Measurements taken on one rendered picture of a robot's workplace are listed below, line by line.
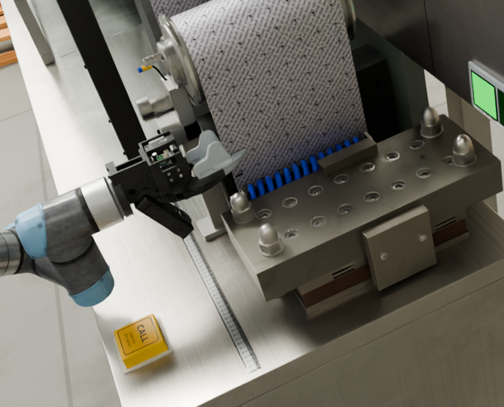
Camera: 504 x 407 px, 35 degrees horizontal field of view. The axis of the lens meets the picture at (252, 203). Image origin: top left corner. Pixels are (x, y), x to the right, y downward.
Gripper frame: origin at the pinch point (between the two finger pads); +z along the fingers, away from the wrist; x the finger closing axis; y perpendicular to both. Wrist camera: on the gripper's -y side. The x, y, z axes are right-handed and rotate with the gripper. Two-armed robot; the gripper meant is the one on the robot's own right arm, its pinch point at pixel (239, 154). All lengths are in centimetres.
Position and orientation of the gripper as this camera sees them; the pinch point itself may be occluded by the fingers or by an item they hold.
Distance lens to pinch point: 125.9
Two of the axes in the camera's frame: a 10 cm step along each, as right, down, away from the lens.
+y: -2.5, -7.5, -6.1
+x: -3.4, -5.2, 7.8
